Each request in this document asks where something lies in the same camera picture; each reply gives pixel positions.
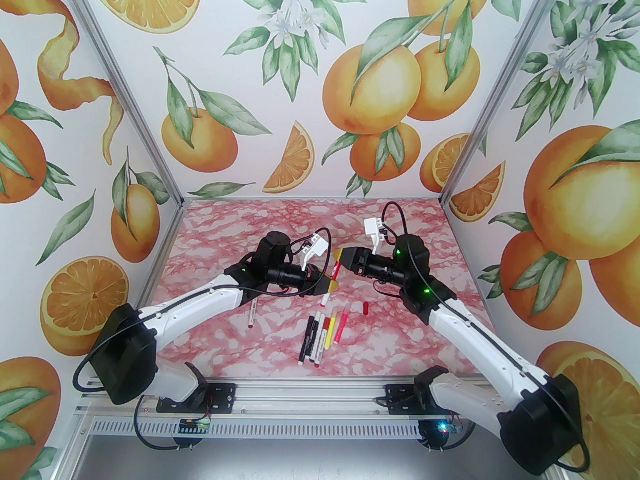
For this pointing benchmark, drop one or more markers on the aluminium frame back bar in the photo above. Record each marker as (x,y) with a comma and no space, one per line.
(300,198)

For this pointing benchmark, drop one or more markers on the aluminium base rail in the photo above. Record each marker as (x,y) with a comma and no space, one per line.
(310,398)

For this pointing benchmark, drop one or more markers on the white barrel red-capped marker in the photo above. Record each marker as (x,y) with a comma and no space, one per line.
(326,324)

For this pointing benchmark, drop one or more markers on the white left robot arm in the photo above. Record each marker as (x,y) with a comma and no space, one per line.
(190,303)

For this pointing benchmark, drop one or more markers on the pink highlighter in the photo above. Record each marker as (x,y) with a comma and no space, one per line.
(342,325)

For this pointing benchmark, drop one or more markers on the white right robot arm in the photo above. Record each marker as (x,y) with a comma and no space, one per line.
(475,338)

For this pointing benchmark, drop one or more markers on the white barrel red ink marker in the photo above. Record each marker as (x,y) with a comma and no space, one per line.
(251,313)

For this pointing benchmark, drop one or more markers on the aluminium frame side bar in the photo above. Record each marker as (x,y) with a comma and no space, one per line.
(464,248)
(166,248)

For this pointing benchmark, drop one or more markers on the red barrel whiteboard marker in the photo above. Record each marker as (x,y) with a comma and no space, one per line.
(326,299)

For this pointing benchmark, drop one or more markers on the small circuit board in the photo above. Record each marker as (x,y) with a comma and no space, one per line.
(195,424)
(447,427)

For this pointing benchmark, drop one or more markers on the yellow highlighter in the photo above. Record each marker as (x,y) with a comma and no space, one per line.
(331,333)

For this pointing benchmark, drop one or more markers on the aluminium frame post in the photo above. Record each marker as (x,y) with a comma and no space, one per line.
(131,99)

